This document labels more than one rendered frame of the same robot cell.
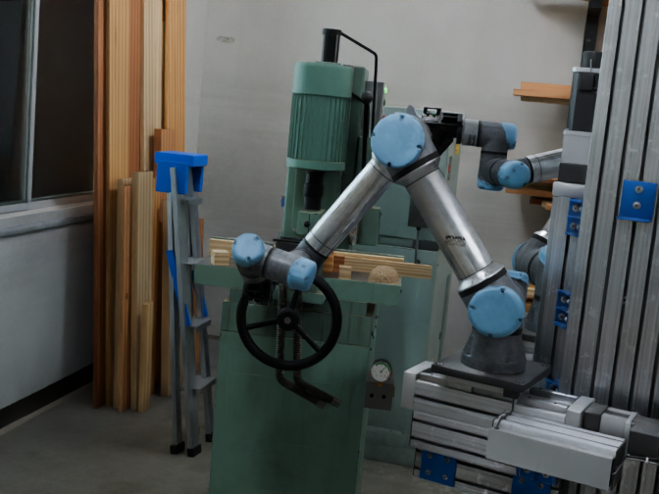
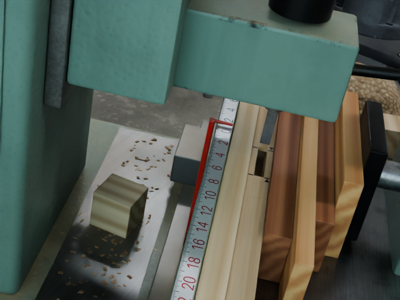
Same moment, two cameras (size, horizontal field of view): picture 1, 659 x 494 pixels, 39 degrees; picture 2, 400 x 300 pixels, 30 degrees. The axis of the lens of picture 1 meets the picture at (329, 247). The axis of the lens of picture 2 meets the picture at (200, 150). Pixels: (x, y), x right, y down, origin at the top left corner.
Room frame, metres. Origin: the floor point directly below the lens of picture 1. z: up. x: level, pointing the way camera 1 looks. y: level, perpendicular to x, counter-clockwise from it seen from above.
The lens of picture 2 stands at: (2.87, 0.63, 1.28)
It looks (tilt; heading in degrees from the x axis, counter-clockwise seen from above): 32 degrees down; 268
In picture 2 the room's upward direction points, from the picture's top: 12 degrees clockwise
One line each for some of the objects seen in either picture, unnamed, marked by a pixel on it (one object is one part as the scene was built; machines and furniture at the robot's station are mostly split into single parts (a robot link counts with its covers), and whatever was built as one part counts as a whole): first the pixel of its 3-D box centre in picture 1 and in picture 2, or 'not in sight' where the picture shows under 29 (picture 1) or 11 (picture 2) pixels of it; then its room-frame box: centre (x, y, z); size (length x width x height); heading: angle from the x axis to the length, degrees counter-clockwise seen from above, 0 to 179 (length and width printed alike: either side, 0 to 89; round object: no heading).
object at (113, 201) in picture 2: not in sight; (119, 205); (2.91, 0.02, 0.82); 0.04 x 0.04 x 0.04; 71
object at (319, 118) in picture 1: (320, 117); not in sight; (2.79, 0.06, 1.35); 0.18 x 0.18 x 0.31
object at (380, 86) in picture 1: (374, 106); not in sight; (3.09, -0.10, 1.40); 0.10 x 0.06 x 0.16; 175
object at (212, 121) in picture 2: not in sight; (206, 187); (2.83, 0.06, 0.89); 0.02 x 0.01 x 0.14; 175
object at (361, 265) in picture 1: (332, 262); (264, 127); (2.78, -0.01, 0.92); 0.60 x 0.02 x 0.04; 85
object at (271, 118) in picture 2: not in sight; (271, 117); (2.79, 0.06, 0.97); 0.01 x 0.01 x 0.05; 85
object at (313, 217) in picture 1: (312, 223); (262, 56); (2.81, 0.06, 1.03); 0.14 x 0.07 x 0.09; 175
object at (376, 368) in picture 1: (380, 372); not in sight; (2.55, -0.18, 0.65); 0.06 x 0.04 x 0.08; 85
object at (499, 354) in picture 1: (495, 344); not in sight; (2.13, -0.41, 0.87); 0.15 x 0.15 x 0.10
